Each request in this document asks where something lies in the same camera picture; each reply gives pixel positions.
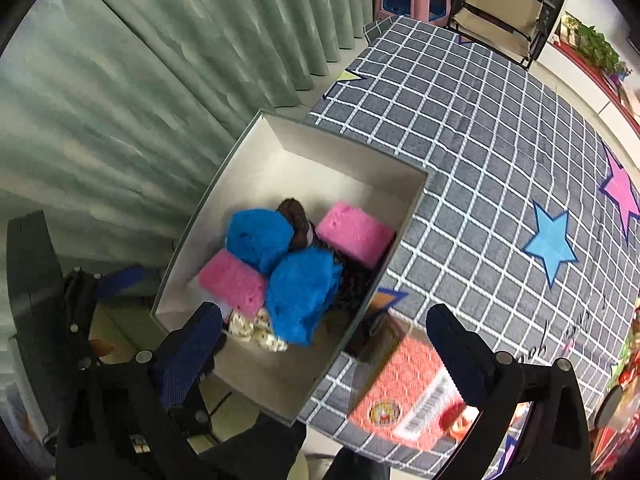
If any white dotted scrunchie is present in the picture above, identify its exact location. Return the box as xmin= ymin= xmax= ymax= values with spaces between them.
xmin=228 ymin=308 xmax=288 ymax=353

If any blue mesh cloth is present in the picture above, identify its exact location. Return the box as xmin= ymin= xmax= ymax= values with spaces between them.
xmin=265 ymin=247 xmax=343 ymax=347

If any purple brown knit hat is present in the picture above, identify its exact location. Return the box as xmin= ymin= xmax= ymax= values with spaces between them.
xmin=278 ymin=198 xmax=317 ymax=252

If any pink foam sponge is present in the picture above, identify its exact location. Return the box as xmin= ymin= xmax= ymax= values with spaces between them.
xmin=198 ymin=249 xmax=267 ymax=318
xmin=316 ymin=202 xmax=395 ymax=270

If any leopard print scrunchie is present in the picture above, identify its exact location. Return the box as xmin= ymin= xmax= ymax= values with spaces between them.
xmin=329 ymin=248 xmax=390 ymax=315

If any red snack box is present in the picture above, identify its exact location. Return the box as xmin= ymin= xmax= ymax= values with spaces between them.
xmin=348 ymin=314 xmax=478 ymax=451

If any white storage box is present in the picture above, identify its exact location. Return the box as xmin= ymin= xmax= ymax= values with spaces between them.
xmin=152 ymin=112 xmax=427 ymax=424

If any grey-green curtain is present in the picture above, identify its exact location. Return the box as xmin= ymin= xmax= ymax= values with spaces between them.
xmin=0 ymin=0 xmax=377 ymax=411

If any grey grid carpet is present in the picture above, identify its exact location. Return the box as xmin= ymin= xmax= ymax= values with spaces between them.
xmin=294 ymin=14 xmax=640 ymax=480

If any red low shelf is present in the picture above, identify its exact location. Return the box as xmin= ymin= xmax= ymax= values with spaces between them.
xmin=538 ymin=41 xmax=639 ymax=143

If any green plant on shelf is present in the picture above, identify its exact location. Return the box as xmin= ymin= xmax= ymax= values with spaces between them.
xmin=561 ymin=13 xmax=632 ymax=80

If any folding chair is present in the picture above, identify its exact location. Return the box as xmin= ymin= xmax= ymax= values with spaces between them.
xmin=447 ymin=0 xmax=552 ymax=70

